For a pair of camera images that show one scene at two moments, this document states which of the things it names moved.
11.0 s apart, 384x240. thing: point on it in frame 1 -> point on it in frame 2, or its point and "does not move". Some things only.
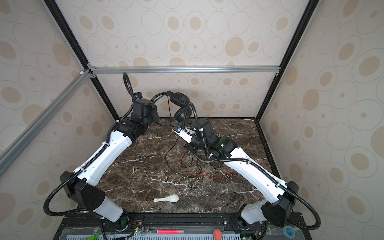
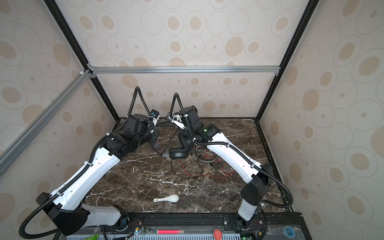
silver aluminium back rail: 233,70 does not move
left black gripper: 153,110 -> 155,137
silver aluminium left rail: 22,141 does not move
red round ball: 217,234 does not move
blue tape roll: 289,231 does not move
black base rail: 199,226 does not move
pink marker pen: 170,231 does not move
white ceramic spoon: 172,198 does not move
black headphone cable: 168,146 -> 171,159
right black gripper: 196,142 -> 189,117
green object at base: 94,237 does not move
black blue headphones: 179,100 -> 180,153
